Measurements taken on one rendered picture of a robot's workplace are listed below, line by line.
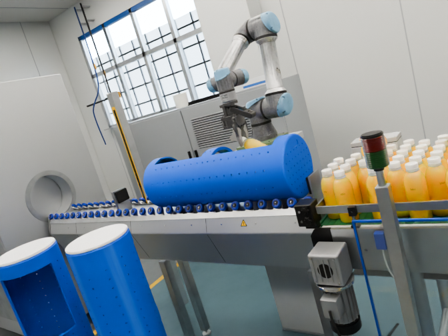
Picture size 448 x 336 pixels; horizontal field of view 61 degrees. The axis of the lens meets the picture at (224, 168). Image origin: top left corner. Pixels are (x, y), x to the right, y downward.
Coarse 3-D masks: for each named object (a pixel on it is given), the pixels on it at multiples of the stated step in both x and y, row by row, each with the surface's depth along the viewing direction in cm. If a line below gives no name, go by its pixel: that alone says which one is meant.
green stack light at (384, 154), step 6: (384, 150) 106; (366, 156) 108; (372, 156) 107; (378, 156) 106; (384, 156) 106; (366, 162) 109; (372, 162) 107; (378, 162) 107; (384, 162) 107; (372, 168) 108; (378, 168) 107
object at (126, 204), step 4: (120, 188) 246; (124, 188) 245; (112, 192) 240; (116, 192) 240; (120, 192) 242; (124, 192) 245; (116, 196) 240; (120, 196) 242; (124, 196) 244; (128, 196) 247; (116, 200) 241; (120, 200) 241; (124, 200) 244; (128, 200) 248; (116, 204) 242; (120, 204) 243; (124, 204) 245; (128, 204) 248; (120, 208) 243; (124, 208) 245; (128, 208) 248; (132, 208) 250
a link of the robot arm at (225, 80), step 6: (216, 72) 169; (222, 72) 169; (228, 72) 170; (216, 78) 170; (222, 78) 169; (228, 78) 170; (234, 78) 172; (216, 84) 173; (222, 84) 170; (228, 84) 170; (234, 84) 174; (222, 90) 170; (228, 90) 170; (234, 90) 172
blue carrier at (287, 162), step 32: (160, 160) 211; (192, 160) 188; (224, 160) 174; (256, 160) 162; (288, 160) 158; (160, 192) 200; (192, 192) 188; (224, 192) 176; (256, 192) 167; (288, 192) 158
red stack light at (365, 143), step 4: (380, 136) 105; (384, 136) 107; (364, 140) 107; (368, 140) 106; (372, 140) 105; (376, 140) 105; (380, 140) 105; (384, 140) 106; (364, 144) 107; (368, 144) 106; (372, 144) 106; (376, 144) 105; (380, 144) 105; (384, 144) 106; (364, 148) 108; (368, 148) 107; (372, 148) 106; (376, 148) 106; (380, 148) 106; (384, 148) 106; (364, 152) 109; (368, 152) 107; (372, 152) 106
